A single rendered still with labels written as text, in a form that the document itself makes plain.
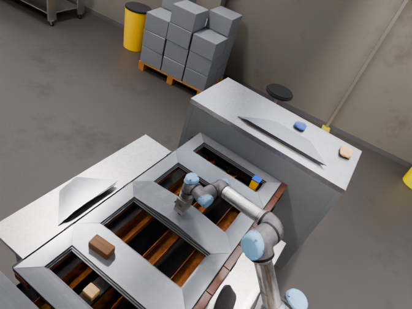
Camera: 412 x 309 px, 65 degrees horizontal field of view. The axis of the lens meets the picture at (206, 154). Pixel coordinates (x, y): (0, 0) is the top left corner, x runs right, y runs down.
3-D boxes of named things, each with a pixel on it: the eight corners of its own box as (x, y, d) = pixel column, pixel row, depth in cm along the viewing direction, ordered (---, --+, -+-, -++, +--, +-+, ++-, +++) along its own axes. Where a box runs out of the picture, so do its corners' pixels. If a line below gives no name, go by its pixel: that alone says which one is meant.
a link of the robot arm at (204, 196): (221, 193, 169) (207, 179, 174) (205, 202, 162) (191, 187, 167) (217, 202, 174) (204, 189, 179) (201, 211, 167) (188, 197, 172)
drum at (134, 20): (151, 48, 535) (157, 10, 494) (136, 55, 505) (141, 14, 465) (131, 39, 542) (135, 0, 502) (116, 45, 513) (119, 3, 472)
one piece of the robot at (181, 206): (183, 182, 184) (178, 200, 194) (174, 190, 178) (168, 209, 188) (197, 192, 181) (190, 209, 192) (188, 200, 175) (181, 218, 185)
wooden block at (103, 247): (87, 247, 162) (87, 241, 159) (96, 239, 166) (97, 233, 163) (106, 260, 159) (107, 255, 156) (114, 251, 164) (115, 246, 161)
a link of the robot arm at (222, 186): (296, 221, 150) (222, 171, 180) (281, 231, 143) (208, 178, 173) (290, 238, 156) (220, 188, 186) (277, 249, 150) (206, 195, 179)
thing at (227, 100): (189, 102, 255) (190, 98, 252) (226, 81, 298) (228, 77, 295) (342, 194, 219) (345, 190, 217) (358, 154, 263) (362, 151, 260)
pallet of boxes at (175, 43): (221, 83, 510) (243, 15, 442) (200, 100, 456) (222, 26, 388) (164, 55, 530) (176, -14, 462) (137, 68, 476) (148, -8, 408)
